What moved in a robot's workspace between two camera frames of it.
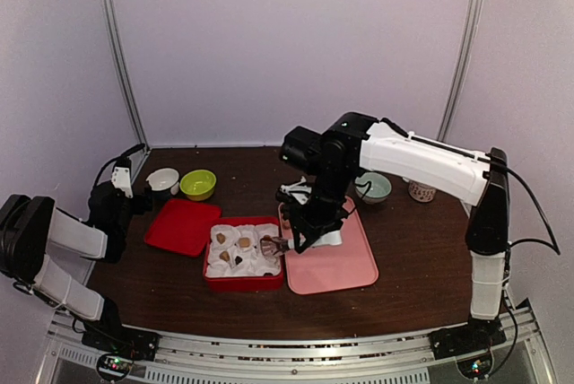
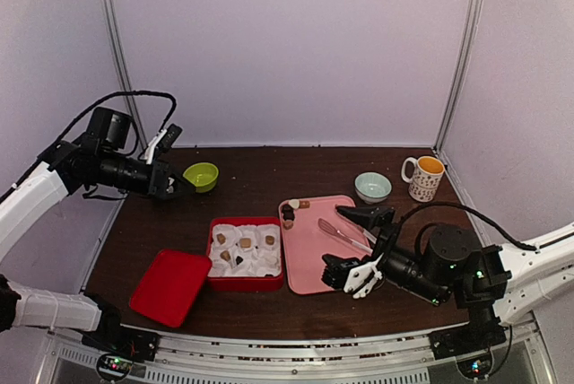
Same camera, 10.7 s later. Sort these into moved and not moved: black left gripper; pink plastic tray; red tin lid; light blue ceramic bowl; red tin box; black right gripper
Moved: black left gripper; black right gripper; red tin lid
Not moved: red tin box; light blue ceramic bowl; pink plastic tray
